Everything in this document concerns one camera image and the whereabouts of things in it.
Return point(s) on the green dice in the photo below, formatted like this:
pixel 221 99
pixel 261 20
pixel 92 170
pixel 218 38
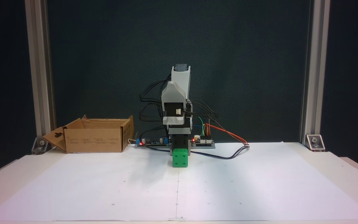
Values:
pixel 180 158

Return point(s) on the brown cardboard box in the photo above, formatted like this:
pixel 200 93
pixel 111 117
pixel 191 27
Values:
pixel 95 141

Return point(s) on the metal corner bracket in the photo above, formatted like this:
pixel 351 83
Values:
pixel 40 145
pixel 315 142

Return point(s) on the aluminium frame post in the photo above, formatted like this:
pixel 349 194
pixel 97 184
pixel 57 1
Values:
pixel 40 77
pixel 315 77

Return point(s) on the blue circuit board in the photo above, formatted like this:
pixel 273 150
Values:
pixel 152 142

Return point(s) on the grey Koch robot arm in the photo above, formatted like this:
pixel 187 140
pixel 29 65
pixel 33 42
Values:
pixel 183 79

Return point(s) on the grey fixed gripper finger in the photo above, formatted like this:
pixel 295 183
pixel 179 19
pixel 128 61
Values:
pixel 174 93

